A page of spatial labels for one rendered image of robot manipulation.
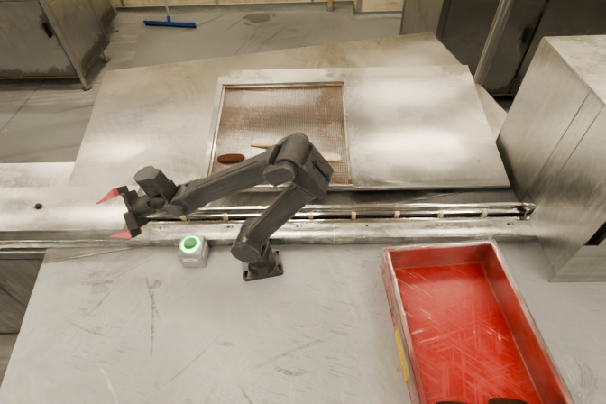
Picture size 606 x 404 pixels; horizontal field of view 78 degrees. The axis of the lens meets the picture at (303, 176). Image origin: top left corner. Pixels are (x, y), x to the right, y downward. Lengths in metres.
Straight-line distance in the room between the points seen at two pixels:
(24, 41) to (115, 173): 2.36
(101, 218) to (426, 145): 1.11
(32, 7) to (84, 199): 2.40
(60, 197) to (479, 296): 1.33
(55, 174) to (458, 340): 1.50
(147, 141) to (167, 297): 0.74
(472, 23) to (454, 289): 2.00
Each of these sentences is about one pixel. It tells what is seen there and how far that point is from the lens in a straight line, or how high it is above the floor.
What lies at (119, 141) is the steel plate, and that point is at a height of 0.82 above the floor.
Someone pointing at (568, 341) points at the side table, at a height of 0.82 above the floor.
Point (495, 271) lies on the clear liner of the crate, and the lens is 1.20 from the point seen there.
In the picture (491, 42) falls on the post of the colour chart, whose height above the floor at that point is 1.03.
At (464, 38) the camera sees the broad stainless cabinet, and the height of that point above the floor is 0.62.
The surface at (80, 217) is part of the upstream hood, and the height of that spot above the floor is 0.92.
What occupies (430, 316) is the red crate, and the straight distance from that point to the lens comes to 1.14.
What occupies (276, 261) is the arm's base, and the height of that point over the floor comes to 0.84.
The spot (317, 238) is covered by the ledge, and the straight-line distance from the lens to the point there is 1.18.
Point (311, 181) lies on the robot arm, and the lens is 0.75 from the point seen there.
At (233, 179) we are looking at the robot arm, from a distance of 0.86.
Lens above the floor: 1.84
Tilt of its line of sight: 47 degrees down
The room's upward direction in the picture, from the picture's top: 3 degrees counter-clockwise
